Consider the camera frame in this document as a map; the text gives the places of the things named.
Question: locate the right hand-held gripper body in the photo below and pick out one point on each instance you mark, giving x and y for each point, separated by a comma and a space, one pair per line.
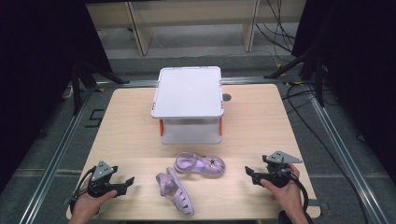
277, 174

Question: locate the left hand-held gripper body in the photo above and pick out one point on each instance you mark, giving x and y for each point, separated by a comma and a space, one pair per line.
102, 172

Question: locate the person's right hand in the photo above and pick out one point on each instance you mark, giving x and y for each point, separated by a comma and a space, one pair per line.
289, 196

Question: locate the person's left hand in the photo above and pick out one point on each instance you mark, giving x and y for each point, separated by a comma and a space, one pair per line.
84, 208

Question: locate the purple sandal with star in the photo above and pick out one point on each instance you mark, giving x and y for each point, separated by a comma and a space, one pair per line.
202, 165

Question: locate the round grey table grommet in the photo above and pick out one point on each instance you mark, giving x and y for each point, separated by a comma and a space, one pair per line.
227, 97

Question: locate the black tripod stand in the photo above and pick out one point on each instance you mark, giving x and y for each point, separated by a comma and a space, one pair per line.
319, 81
76, 90

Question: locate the white lidded storage box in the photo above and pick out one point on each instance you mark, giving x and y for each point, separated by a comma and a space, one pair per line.
188, 93

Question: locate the black curtain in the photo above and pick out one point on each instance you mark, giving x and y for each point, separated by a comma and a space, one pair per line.
358, 77
37, 77

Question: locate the light wooden shelf unit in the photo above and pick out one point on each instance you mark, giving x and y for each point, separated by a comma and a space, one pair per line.
193, 18

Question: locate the aluminium floor rail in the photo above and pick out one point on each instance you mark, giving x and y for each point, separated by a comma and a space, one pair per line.
249, 80
348, 155
53, 161

